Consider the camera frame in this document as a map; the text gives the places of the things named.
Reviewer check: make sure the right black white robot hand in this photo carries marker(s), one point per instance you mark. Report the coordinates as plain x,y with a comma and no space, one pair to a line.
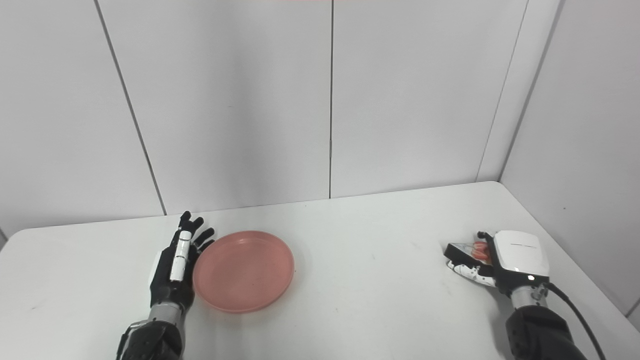
517,257

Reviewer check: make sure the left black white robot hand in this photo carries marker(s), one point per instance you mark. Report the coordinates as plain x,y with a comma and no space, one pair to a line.
172,272

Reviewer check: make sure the chocolate cake slice with fruit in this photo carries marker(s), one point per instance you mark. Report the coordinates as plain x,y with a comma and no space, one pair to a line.
467,251

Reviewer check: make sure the pink round plate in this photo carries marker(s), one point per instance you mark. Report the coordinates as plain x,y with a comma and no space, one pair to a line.
243,272

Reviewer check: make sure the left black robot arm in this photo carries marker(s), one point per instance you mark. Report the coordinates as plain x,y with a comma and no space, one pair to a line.
155,337

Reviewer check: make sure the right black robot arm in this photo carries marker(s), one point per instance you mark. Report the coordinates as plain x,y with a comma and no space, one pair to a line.
540,330

